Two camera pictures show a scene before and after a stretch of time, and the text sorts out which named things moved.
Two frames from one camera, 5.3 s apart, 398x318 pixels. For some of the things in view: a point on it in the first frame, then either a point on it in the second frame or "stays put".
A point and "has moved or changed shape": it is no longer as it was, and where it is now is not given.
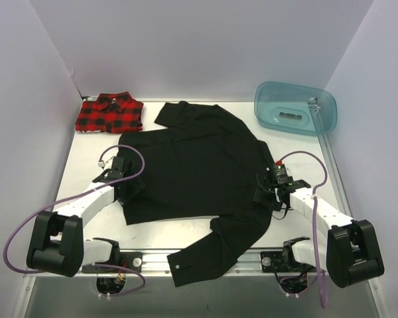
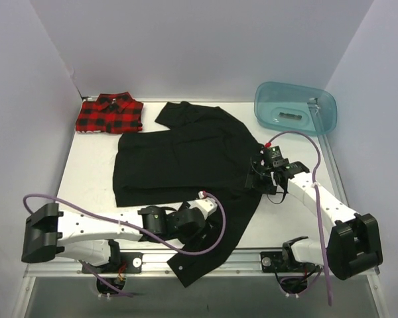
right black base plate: (280, 262) stays put
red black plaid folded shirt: (111, 112) stays put
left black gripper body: (129, 187) -> (192, 219)
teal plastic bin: (294, 108) stays put
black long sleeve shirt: (200, 163) has moved or changed shape
